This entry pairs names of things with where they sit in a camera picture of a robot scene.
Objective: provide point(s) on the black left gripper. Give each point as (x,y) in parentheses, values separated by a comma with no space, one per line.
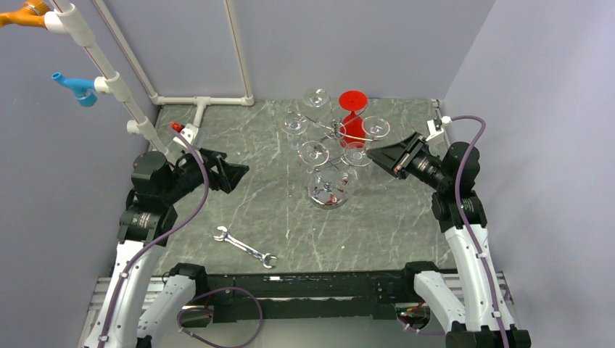
(228,175)

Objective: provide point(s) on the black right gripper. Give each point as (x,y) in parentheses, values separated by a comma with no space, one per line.
(397,158)

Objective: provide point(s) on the clear wine glass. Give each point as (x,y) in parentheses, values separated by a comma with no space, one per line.
(375,128)
(313,154)
(294,126)
(355,156)
(318,106)

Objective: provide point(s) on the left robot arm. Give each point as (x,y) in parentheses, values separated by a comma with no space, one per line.
(124,319)

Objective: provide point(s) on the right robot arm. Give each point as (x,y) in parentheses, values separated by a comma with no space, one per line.
(481,318)

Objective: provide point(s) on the red plastic wine glass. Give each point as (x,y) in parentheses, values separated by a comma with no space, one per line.
(352,125)

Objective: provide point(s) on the chrome wine glass rack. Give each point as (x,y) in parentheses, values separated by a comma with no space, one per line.
(330,186)

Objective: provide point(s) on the clear wine glass back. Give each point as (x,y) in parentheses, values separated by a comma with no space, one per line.
(318,106)

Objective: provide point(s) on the silver double open wrench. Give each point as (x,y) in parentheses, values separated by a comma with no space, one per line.
(265,258)

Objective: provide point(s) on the blue pipe fitting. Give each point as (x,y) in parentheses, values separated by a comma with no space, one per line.
(83,90)

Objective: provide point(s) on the orange pipe fitting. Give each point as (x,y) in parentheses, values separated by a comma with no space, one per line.
(30,14)

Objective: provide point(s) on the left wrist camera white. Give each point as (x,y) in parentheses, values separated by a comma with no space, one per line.
(188,131)

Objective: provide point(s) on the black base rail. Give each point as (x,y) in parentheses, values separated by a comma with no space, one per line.
(277,296)

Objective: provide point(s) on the white PVC pipe frame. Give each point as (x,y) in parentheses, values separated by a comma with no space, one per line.
(65,19)

